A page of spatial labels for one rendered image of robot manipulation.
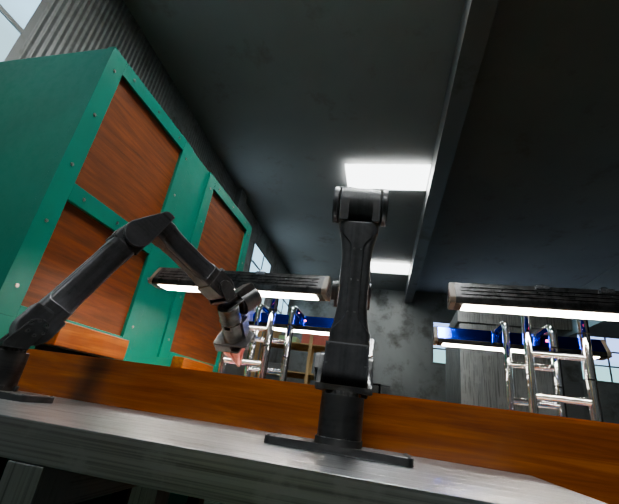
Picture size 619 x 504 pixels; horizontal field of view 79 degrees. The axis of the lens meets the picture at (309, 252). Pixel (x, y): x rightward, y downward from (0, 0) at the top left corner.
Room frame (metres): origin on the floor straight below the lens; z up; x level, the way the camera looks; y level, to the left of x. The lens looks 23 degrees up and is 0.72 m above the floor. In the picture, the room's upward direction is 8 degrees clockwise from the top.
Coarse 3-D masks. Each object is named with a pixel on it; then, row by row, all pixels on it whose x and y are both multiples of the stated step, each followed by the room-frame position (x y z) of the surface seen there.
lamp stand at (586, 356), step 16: (544, 288) 0.94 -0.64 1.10; (528, 320) 1.09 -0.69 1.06; (576, 320) 1.07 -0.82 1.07; (528, 336) 1.09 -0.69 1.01; (528, 352) 1.10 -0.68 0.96; (544, 352) 1.09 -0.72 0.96; (560, 352) 1.08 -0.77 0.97; (592, 352) 1.06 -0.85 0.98; (528, 368) 1.10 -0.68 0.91; (592, 368) 1.05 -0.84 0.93; (528, 384) 1.10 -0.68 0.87; (592, 384) 1.05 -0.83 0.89; (528, 400) 1.11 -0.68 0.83; (544, 400) 1.10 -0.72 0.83; (560, 400) 1.08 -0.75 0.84; (576, 400) 1.07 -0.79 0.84; (592, 400) 1.06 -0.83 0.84; (592, 416) 1.06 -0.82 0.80
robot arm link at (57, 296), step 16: (112, 240) 0.76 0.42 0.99; (96, 256) 0.75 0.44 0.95; (112, 256) 0.76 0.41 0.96; (128, 256) 0.78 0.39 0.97; (80, 272) 0.74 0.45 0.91; (96, 272) 0.75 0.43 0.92; (112, 272) 0.78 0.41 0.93; (64, 288) 0.72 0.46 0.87; (80, 288) 0.74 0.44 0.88; (96, 288) 0.77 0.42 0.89; (48, 304) 0.71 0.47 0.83; (64, 304) 0.73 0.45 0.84; (80, 304) 0.76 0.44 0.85; (16, 320) 0.70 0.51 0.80; (48, 320) 0.72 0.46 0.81; (64, 320) 0.74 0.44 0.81; (48, 336) 0.72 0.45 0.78
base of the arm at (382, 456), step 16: (336, 400) 0.55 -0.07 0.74; (352, 400) 0.55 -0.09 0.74; (320, 416) 0.57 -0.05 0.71; (336, 416) 0.55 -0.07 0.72; (352, 416) 0.55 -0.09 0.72; (320, 432) 0.57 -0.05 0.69; (336, 432) 0.55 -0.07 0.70; (352, 432) 0.56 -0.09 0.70; (304, 448) 0.56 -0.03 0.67; (320, 448) 0.55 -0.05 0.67; (336, 448) 0.55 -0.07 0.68; (352, 448) 0.55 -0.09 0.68; (368, 448) 0.59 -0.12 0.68; (400, 464) 0.53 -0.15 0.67
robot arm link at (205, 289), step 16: (128, 224) 0.75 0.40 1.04; (144, 224) 0.78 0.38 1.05; (160, 224) 0.80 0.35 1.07; (128, 240) 0.76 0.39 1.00; (144, 240) 0.78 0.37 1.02; (160, 240) 0.83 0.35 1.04; (176, 240) 0.85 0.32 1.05; (176, 256) 0.87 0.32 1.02; (192, 256) 0.88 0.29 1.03; (192, 272) 0.91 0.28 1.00; (208, 272) 0.91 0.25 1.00; (224, 272) 0.94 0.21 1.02; (208, 288) 0.94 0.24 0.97
